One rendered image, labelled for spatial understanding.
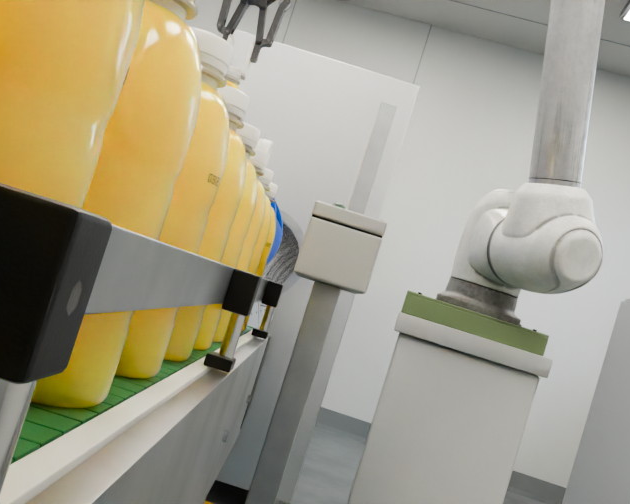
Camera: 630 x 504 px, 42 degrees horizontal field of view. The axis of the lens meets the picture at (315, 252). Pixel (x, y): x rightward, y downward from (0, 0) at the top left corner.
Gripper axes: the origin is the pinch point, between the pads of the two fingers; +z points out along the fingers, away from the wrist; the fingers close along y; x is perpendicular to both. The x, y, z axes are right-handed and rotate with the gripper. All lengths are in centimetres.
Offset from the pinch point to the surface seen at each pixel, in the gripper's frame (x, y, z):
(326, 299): 38, -30, 39
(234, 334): 89, -23, 45
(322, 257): 46, -28, 34
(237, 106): 93, -18, 28
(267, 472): 38, -29, 65
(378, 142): -130, -33, -21
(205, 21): -527, 132, -163
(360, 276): 46, -33, 35
